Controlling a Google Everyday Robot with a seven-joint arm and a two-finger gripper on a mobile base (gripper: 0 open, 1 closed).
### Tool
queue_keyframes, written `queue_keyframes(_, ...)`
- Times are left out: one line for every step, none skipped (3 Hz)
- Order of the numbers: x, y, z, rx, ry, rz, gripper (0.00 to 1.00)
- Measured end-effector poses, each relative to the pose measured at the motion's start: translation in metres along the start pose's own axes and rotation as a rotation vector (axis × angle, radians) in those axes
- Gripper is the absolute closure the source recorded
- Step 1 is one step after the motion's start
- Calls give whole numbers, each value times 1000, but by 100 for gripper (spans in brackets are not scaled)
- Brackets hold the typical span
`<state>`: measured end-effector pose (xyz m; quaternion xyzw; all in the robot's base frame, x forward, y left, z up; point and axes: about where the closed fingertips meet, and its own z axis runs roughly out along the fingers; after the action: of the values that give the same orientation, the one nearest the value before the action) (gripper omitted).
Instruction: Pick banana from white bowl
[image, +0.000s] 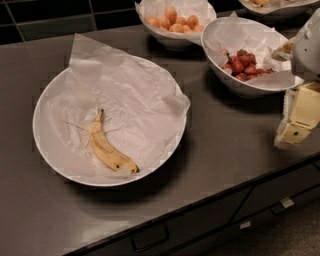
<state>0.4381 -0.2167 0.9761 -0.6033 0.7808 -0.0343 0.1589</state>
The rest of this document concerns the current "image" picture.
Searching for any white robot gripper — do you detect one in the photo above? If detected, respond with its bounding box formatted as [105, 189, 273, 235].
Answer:
[271, 8, 320, 149]

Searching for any yellow spotted banana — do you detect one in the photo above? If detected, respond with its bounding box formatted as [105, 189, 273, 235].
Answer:
[88, 109, 139, 174]

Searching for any white bowl top right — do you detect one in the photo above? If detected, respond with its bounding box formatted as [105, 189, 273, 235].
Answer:
[238, 0, 320, 20]

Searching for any paper liner strawberry bowl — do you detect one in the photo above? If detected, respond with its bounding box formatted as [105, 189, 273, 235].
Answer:
[203, 11, 303, 90]

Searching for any white bowl with strawberries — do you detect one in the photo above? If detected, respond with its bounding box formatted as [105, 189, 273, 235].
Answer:
[200, 16, 304, 99]

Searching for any white bowl with apricots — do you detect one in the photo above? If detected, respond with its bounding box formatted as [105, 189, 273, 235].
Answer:
[134, 0, 218, 52]

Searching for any large white bowl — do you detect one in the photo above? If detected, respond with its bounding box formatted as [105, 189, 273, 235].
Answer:
[32, 55, 188, 188]

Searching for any red strawberries pile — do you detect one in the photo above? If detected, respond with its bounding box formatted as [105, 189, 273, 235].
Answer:
[221, 49, 275, 82]

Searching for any dark drawer front right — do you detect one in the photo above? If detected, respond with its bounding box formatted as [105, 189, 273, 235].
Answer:
[233, 164, 320, 221]

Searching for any dark drawer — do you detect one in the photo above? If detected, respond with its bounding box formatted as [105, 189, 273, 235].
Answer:
[65, 188, 251, 256]
[233, 164, 320, 221]

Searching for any orange apricots pile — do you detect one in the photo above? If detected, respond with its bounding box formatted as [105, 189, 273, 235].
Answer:
[147, 7, 204, 33]

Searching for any white paper liner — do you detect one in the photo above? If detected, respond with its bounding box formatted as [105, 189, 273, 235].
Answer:
[48, 34, 190, 180]

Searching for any dark drawer front left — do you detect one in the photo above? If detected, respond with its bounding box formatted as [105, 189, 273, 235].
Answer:
[65, 188, 251, 256]

